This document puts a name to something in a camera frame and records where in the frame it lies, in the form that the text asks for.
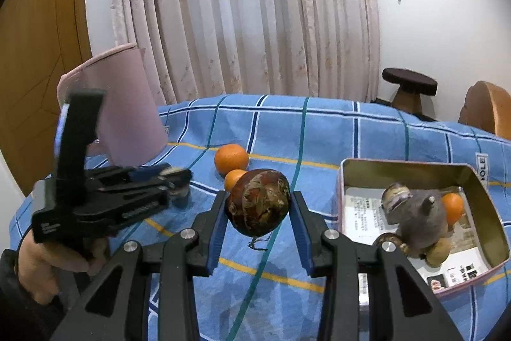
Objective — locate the dark brown round fruit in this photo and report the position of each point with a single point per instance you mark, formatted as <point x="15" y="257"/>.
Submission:
<point x="389" y="236"/>

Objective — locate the pink plastic pitcher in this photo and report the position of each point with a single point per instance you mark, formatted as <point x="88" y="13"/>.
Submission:
<point x="127" y="105"/>

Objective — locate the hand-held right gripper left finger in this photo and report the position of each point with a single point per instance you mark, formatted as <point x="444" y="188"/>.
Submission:
<point x="215" y="241"/>

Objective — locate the person's left hand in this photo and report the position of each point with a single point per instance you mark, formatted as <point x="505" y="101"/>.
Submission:
<point x="44" y="261"/>

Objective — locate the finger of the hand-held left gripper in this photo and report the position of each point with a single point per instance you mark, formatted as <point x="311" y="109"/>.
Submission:
<point x="153" y="172"/>
<point x="139" y="191"/>

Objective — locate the blue plaid cloth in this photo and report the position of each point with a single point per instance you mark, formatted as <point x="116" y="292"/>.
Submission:
<point x="339" y="125"/>

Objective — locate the person's left forearm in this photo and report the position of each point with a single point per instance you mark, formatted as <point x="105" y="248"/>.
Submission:
<point x="16" y="309"/>

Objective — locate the brown leather armchair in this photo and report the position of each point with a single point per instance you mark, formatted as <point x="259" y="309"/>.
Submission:
<point x="483" y="109"/>

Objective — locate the pink embroidered curtain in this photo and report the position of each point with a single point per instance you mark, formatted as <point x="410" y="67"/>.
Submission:
<point x="239" y="13"/>

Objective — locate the tan oval fruit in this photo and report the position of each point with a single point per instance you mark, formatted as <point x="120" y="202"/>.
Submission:
<point x="438" y="252"/>

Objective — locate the dark round stool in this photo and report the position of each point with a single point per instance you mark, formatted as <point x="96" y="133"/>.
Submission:
<point x="409" y="79"/>

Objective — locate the large orange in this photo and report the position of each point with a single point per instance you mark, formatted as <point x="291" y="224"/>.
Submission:
<point x="231" y="160"/>

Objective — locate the small orange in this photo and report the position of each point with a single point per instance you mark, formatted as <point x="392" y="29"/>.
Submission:
<point x="453" y="207"/>
<point x="234" y="179"/>

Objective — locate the purple grey sweet potato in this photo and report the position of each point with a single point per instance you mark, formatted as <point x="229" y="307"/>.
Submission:
<point x="419" y="221"/>

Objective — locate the printed paper sheet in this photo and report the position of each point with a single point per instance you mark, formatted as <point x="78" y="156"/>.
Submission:
<point x="359" y="213"/>

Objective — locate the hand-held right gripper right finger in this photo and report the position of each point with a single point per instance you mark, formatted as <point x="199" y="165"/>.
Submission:
<point x="303" y="237"/>

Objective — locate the pink metal tin box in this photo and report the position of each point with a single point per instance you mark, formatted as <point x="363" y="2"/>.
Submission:
<point x="491" y="221"/>

